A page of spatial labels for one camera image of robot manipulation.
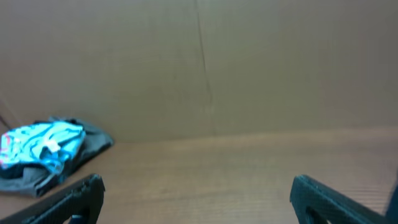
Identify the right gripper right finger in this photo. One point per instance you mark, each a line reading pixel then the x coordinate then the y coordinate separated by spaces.
pixel 314 202

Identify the light blue t-shirt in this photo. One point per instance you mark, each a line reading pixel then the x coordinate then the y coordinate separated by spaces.
pixel 49 144

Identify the grey folded garment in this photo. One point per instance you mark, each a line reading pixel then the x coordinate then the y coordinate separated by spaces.
pixel 95 142

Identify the black folded garment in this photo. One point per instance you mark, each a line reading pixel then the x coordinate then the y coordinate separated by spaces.
pixel 24 171

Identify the black garment at right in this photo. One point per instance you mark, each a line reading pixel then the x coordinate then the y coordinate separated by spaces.
pixel 392 209

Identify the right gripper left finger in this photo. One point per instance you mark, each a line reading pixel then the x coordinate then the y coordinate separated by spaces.
pixel 80 202

